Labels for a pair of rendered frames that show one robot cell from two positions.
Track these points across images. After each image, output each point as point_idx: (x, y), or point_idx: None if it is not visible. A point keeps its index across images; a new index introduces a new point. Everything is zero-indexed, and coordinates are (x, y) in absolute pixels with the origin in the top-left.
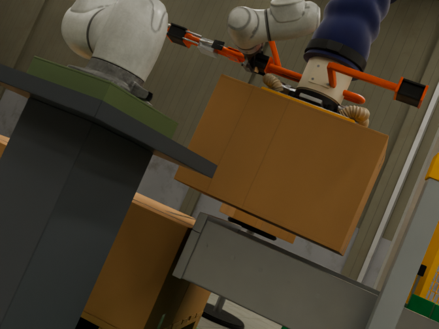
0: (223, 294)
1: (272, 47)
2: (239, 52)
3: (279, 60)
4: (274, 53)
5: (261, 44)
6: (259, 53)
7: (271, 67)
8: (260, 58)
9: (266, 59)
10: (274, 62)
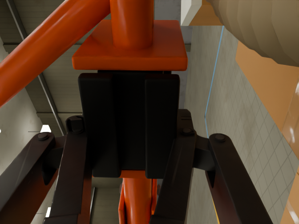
0: None
1: (23, 70)
2: (127, 206)
3: (69, 0)
4: (46, 46)
5: (14, 183)
6: (88, 144)
7: (140, 28)
8: (115, 122)
9: (108, 89)
10: (97, 27)
